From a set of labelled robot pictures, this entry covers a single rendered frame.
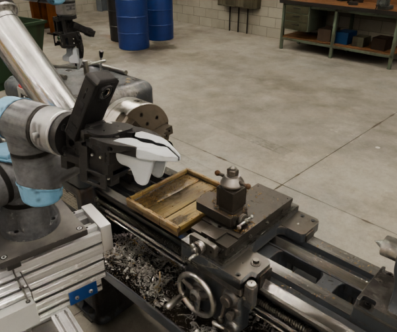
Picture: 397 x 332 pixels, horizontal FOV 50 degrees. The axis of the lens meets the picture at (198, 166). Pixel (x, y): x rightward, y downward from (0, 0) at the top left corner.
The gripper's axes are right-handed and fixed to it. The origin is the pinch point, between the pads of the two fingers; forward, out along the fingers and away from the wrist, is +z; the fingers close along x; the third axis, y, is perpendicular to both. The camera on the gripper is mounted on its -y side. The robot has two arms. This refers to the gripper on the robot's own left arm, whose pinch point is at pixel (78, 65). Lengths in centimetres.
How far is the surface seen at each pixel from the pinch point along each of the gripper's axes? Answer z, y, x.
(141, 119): 20.4, -11.3, 23.9
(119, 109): 15.6, -4.6, 18.2
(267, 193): 40, -25, 78
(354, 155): 136, -276, 22
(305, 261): 53, -15, 102
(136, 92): 15.2, -23.2, 7.8
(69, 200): 62, 11, -4
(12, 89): 14.9, 12.6, -36.7
